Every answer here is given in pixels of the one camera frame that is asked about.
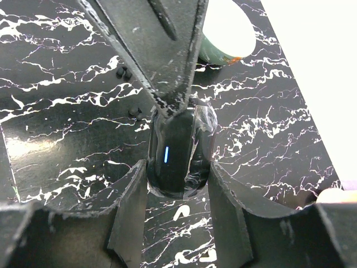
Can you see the black earbud charging case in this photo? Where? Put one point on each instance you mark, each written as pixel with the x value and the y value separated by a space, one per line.
pixel 180 150

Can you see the black earbud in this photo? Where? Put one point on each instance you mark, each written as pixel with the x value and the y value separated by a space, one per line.
pixel 136 113
pixel 124 73

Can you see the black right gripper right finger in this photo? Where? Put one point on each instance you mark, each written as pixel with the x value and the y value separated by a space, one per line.
pixel 253 231

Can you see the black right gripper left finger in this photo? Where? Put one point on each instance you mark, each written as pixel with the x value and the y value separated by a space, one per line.
pixel 105 230

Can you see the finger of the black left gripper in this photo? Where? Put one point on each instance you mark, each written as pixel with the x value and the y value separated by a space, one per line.
pixel 158 40

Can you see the white earbud case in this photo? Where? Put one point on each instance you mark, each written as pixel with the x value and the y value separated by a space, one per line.
pixel 335 195

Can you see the cream and green bowl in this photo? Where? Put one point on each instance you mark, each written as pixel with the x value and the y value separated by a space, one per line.
pixel 228 34

